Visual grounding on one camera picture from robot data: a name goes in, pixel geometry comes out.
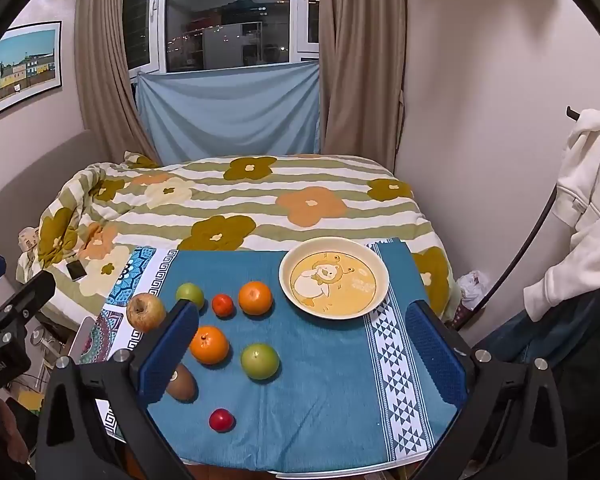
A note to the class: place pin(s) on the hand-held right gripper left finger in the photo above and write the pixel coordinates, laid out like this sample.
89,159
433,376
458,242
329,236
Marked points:
164,357

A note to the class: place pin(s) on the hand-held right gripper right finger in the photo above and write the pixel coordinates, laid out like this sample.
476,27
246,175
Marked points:
432,355

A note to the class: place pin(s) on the brown kiwi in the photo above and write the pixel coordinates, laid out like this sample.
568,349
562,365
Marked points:
185,385

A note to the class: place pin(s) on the large orange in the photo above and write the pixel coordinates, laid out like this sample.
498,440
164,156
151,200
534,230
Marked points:
210,346

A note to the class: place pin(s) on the yellow-red apple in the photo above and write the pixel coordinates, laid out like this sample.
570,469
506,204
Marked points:
145,312

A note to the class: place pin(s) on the large green fruit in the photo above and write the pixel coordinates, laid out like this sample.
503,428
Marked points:
260,361

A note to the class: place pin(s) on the cream bowl with cartoon print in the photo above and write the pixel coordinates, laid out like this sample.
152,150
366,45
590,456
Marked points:
332,280

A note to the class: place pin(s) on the beige plush toy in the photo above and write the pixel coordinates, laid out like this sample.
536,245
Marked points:
28,240

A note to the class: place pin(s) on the black phone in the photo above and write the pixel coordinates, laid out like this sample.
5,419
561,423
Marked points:
76,270

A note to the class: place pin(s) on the small green fruit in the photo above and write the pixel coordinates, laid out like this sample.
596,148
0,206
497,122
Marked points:
190,294

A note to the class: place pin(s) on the white plastic bag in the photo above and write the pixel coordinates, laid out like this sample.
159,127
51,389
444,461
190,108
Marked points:
472,285

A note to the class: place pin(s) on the small red tomato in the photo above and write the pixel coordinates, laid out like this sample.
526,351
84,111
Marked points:
221,420

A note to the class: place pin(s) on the mandala patterned cloth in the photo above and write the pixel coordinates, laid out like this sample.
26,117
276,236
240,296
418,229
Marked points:
125,280

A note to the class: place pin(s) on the grey padded headboard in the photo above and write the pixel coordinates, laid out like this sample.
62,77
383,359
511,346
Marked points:
30,175

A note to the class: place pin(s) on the blue tablecloth with triangle band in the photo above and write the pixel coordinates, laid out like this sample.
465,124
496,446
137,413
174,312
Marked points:
320,390

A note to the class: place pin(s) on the striped flower blanket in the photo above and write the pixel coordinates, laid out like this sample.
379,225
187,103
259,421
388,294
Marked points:
260,210

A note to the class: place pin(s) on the white hoodie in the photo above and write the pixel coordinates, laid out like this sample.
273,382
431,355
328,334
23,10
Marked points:
587,185

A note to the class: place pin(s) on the beige curtain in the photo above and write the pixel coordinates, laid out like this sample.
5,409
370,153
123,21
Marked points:
362,60
107,60

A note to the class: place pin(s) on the light blue hanging cloth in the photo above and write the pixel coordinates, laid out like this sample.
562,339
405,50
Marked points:
230,110

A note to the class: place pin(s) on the window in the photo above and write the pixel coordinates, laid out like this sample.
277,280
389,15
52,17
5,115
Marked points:
230,15

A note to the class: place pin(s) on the wall poster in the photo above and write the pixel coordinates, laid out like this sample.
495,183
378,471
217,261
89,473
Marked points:
20,70

